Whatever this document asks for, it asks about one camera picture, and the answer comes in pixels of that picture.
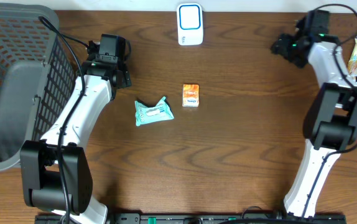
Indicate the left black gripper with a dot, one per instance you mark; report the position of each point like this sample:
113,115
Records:
124,78

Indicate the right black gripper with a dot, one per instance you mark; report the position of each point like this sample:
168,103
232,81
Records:
282,42

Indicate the teal wet wipes pack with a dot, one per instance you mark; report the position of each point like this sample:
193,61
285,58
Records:
146,115

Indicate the orange tissue pack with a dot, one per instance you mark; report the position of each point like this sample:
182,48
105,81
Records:
190,95

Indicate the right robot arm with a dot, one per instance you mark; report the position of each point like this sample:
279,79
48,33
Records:
330,125

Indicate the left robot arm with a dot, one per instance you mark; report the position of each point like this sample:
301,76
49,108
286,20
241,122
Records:
55,172

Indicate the white barcode scanner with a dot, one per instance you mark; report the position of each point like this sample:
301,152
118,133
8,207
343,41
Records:
190,24

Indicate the grey plastic mesh basket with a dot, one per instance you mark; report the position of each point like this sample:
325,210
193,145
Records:
36,78

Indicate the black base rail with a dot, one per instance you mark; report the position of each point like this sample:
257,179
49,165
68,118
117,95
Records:
253,217

